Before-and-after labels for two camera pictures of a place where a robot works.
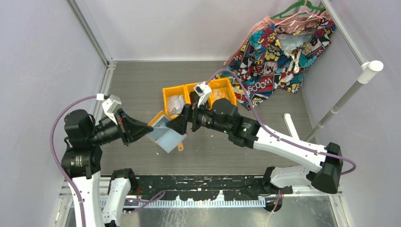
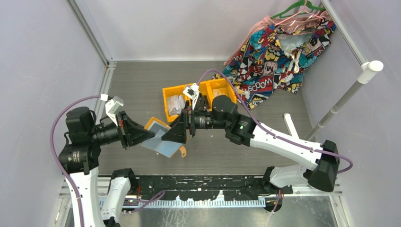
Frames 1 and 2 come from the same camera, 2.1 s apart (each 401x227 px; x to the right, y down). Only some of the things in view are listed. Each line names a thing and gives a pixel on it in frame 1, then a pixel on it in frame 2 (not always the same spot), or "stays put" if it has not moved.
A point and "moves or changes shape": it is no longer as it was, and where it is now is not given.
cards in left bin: x=175 y=103 stays put
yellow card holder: x=166 y=138 moves or changes shape
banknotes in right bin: x=219 y=93 stays put
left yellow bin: x=175 y=97 stays put
